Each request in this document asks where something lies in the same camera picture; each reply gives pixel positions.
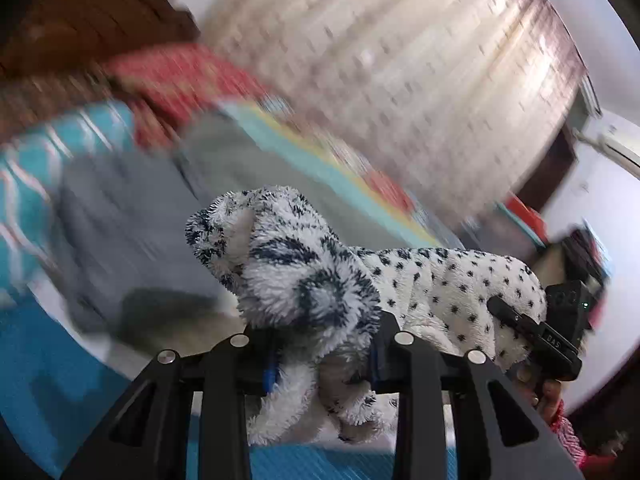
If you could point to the brown wooden headboard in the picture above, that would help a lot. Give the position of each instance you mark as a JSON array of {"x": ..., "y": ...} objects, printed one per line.
[{"x": 75, "y": 20}]

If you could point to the red cloth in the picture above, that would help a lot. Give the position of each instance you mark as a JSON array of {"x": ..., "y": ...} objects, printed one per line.
[{"x": 525, "y": 217}]

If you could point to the person's red clothing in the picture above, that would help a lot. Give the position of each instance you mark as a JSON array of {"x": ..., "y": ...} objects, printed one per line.
[{"x": 600, "y": 464}]

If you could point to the dark wooden frame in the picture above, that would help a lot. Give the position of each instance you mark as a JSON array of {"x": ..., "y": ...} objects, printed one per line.
[{"x": 545, "y": 170}]

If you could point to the grey bedsheet with colourful border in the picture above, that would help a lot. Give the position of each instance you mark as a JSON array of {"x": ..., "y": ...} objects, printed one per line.
[{"x": 300, "y": 185}]

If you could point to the person's right forearm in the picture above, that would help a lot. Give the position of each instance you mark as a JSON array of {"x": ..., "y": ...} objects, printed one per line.
[{"x": 567, "y": 435}]

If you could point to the beige patterned curtain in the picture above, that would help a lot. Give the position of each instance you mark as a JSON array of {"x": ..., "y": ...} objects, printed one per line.
[{"x": 380, "y": 70}]

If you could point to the spotted plush dog toy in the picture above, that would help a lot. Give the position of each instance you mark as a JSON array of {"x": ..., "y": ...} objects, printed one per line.
[{"x": 300, "y": 270}]

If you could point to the white air conditioner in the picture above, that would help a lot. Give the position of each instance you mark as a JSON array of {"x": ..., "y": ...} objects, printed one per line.
[{"x": 617, "y": 144}]

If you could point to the grey folded garment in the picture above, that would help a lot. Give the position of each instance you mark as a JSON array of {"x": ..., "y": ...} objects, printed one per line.
[{"x": 125, "y": 235}]

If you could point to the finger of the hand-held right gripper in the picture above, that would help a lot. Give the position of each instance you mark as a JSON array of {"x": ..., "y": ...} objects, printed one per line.
[{"x": 510, "y": 312}]

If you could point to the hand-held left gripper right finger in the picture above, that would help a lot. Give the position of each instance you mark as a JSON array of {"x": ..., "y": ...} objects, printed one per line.
[{"x": 376, "y": 362}]

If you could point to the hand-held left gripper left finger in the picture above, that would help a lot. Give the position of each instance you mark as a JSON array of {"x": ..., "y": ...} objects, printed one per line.
[{"x": 270, "y": 376}]

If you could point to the red patterned pillow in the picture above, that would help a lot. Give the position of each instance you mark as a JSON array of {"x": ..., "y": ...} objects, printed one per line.
[{"x": 175, "y": 80}]

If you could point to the person's right hand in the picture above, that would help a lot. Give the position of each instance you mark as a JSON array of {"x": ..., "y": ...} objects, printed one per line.
[{"x": 550, "y": 400}]

